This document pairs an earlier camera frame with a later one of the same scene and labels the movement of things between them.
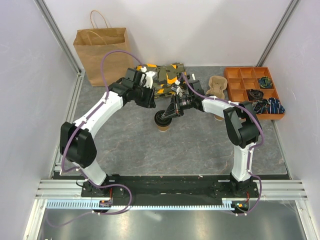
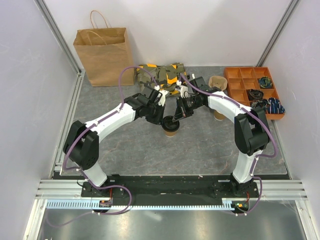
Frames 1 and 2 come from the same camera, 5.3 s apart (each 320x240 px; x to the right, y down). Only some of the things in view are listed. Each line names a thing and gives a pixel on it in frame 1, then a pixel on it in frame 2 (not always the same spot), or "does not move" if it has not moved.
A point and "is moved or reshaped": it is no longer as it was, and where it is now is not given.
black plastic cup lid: [160, 121] is moved or reshaped
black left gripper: [149, 102] → [157, 120]
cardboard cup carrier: [217, 84] does not move
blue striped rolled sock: [274, 107] does not move
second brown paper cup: [219, 118] does not move
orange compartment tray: [240, 80] does not move
